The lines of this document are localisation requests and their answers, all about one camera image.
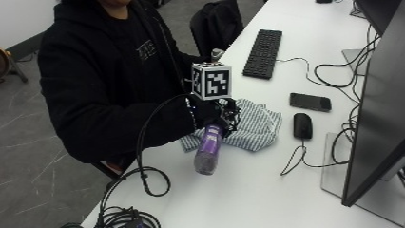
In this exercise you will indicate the purple bottle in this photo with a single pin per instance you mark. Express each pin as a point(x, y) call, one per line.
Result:
point(208, 148)

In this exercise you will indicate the striped cloth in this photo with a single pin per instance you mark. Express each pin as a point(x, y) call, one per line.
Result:
point(257, 126)

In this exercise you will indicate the white cube with black markers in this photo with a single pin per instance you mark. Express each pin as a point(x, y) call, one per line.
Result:
point(215, 80)

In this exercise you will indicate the black computer mouse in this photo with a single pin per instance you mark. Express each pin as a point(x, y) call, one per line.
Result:
point(303, 125)

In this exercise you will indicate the black phone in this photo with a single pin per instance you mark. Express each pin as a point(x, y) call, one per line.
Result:
point(309, 102)

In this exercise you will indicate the black keyboard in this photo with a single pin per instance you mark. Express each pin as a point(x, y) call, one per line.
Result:
point(263, 53)

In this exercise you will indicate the silver monitor stand base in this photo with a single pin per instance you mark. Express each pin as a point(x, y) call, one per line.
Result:
point(335, 164)

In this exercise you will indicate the the person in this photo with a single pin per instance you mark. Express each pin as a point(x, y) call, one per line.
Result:
point(96, 79)

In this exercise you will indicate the grey monitor stand base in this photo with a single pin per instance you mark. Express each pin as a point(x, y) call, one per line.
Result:
point(352, 58)

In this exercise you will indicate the large black monitor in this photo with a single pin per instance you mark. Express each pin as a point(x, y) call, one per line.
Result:
point(374, 126)

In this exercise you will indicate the small black object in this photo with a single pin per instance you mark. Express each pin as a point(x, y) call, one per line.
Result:
point(324, 1)

